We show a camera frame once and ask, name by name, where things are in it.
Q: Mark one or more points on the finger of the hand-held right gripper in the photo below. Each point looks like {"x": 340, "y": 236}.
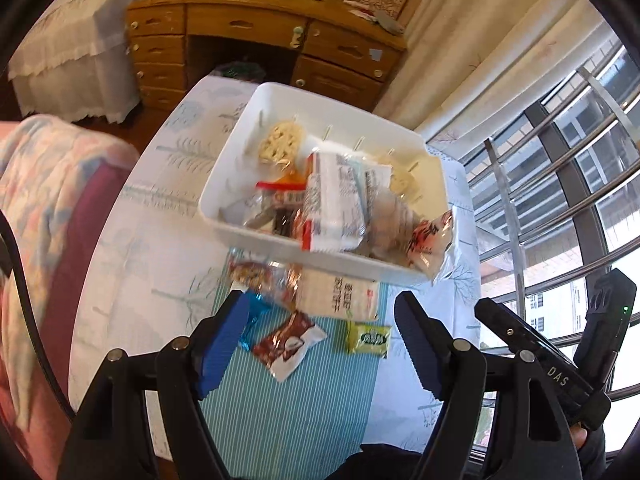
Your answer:
{"x": 530, "y": 332}

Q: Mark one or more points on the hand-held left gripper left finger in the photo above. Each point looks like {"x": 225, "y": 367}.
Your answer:
{"x": 220, "y": 355}

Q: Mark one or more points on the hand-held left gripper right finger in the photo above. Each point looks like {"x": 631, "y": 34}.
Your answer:
{"x": 420, "y": 345}

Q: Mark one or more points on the white plastic basket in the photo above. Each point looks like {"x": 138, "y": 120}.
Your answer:
{"x": 280, "y": 252}

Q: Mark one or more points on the white clear-wrapped cracker pack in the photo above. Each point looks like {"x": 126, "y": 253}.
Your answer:
{"x": 335, "y": 205}

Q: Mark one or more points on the person's right hand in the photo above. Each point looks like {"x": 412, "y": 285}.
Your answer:
{"x": 580, "y": 436}

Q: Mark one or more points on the green candy packet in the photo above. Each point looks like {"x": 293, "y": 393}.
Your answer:
{"x": 368, "y": 339}

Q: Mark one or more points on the blue candy wrapper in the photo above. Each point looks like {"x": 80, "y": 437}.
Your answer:
{"x": 257, "y": 305}

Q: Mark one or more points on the brown white candy packet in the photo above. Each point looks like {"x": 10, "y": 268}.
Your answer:
{"x": 285, "y": 345}

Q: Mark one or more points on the nut snack packet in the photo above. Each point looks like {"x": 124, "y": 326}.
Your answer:
{"x": 252, "y": 275}

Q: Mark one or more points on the white printed snack packet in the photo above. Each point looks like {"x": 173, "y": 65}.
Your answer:
{"x": 335, "y": 297}

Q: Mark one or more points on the red white snack packet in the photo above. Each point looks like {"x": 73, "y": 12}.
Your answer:
{"x": 425, "y": 240}

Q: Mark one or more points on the metal window railing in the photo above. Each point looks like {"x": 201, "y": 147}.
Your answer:
{"x": 502, "y": 200}

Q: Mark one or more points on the dark brown snack packet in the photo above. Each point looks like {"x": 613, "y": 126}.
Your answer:
{"x": 285, "y": 220}

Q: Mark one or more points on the round lattice cracker packet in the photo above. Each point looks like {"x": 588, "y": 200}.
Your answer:
{"x": 400, "y": 180}
{"x": 280, "y": 142}

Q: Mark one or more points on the maroon chair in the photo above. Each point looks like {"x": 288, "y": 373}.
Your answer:
{"x": 85, "y": 220}

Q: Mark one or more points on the floral pastel blanket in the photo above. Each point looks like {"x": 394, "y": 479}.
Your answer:
{"x": 40, "y": 170}

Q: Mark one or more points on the cream curtain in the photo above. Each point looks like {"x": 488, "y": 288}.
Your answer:
{"x": 475, "y": 60}

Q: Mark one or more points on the teal dark bag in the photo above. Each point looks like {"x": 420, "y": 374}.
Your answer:
{"x": 240, "y": 71}

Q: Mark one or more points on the wooden desk with drawers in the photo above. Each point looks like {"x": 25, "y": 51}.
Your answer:
{"x": 240, "y": 22}

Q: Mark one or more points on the white lace cloth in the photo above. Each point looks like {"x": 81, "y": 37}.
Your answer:
{"x": 75, "y": 50}

